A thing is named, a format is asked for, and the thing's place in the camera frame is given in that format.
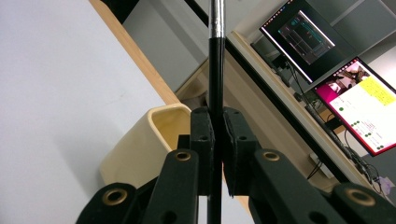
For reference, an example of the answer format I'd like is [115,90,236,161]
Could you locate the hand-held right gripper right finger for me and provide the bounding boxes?
[222,106,262,199]

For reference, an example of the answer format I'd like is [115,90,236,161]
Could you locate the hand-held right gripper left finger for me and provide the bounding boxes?
[177,106,217,197]

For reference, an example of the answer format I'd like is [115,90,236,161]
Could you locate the black desk cables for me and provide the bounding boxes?
[340,128,383,189]

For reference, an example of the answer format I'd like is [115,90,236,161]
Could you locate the black makeup brush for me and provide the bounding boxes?
[206,0,227,224]

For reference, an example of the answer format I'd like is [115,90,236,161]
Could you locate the cream square cup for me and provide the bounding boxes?
[99,103,192,189]

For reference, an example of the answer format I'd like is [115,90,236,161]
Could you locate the light wooden table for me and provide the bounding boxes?
[88,0,254,217]

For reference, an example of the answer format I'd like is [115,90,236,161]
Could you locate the black metal frame bar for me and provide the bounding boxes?
[183,0,351,184]

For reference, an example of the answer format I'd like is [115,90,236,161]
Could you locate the dark screen monitor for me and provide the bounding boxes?
[259,0,359,85]

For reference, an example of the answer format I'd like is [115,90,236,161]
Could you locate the beige wooden desk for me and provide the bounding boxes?
[174,29,377,194]

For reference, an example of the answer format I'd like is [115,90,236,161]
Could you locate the bright screen monitor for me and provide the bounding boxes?
[313,56,396,157]

